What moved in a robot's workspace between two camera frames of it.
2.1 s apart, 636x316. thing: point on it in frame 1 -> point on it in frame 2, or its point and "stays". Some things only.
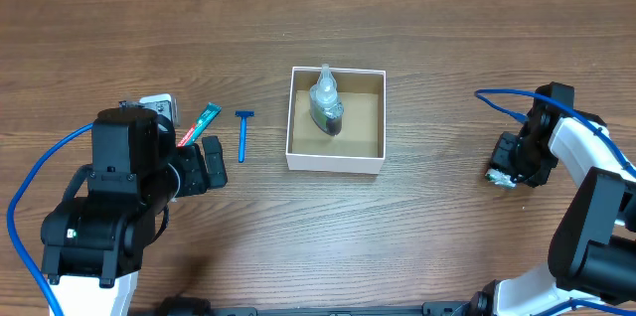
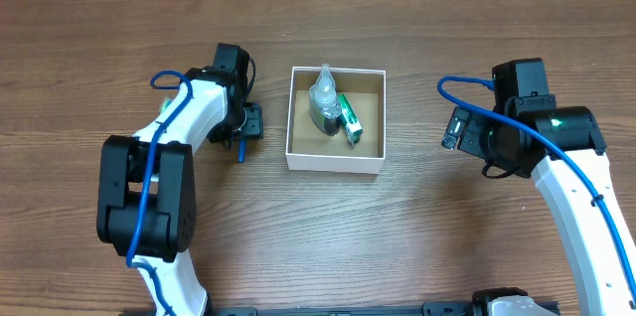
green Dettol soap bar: x=500 y=178 -> x=351 y=125
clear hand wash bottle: x=325 y=107 stays
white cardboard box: x=360 y=146 stays
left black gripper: x=197 y=170 -> x=252 y=124
